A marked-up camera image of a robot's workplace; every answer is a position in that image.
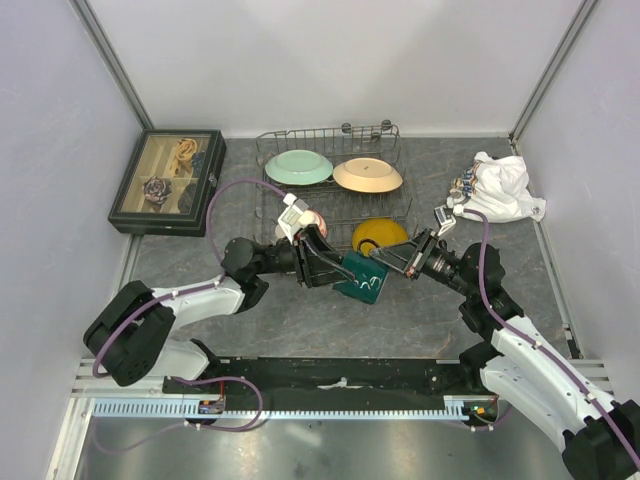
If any mint green plate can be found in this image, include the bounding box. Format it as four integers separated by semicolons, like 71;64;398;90
265;150;334;186

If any black glass-lid jewelry box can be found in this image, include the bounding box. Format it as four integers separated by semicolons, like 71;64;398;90
108;129;227;237

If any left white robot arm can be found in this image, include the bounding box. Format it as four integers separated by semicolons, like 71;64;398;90
83;224;356;393

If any grey slotted cable duct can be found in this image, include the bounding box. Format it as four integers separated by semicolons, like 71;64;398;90
93;390;494;421

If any red patterned small bowl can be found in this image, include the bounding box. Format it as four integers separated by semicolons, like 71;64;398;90
307;210;328;238

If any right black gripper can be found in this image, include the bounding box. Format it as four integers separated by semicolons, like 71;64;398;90
369;226;476;298

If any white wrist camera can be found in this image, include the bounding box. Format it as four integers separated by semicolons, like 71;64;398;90
434;204;464;239
277;193;309;242

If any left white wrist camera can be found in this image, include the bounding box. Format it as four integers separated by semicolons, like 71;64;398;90
277;193;309;242

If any beige bird plate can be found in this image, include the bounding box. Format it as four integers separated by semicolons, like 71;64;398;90
333;158;403;194

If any grey wire dish rack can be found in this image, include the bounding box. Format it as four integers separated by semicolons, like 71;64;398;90
255;119;417;253

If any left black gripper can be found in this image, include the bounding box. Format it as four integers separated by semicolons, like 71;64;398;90
258;223;358;288

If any crumpled white printed cloth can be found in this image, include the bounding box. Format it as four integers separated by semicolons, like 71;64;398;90
446;151;546;223

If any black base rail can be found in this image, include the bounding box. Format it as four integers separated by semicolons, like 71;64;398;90
162;357;498;417

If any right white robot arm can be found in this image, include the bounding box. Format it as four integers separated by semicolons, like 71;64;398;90
370;230;639;479

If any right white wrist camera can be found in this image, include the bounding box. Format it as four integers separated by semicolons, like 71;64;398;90
434;204;464;239

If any dark green mug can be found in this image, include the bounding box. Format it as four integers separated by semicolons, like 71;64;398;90
332;238;388;305

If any yellow patterned plate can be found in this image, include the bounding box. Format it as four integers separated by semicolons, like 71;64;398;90
352;218;408;256

